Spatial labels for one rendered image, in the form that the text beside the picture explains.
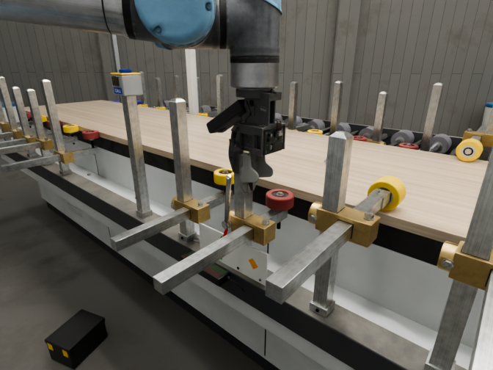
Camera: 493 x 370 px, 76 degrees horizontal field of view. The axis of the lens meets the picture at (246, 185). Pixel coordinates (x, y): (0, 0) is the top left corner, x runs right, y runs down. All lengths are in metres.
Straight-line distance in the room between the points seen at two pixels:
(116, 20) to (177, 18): 0.08
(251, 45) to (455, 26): 5.07
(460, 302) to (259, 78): 0.51
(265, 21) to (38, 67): 5.76
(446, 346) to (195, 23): 0.67
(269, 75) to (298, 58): 4.41
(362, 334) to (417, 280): 0.22
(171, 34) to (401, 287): 0.81
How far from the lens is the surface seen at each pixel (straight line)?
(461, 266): 0.63
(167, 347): 1.71
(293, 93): 1.95
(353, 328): 0.81
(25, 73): 6.38
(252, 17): 0.57
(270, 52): 0.58
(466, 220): 0.93
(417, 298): 0.96
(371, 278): 0.98
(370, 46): 5.16
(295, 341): 0.97
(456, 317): 0.69
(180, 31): 0.42
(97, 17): 0.46
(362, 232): 0.65
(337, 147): 0.62
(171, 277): 0.66
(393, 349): 0.80
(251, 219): 0.83
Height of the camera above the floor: 1.26
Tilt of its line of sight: 22 degrees down
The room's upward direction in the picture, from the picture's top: straight up
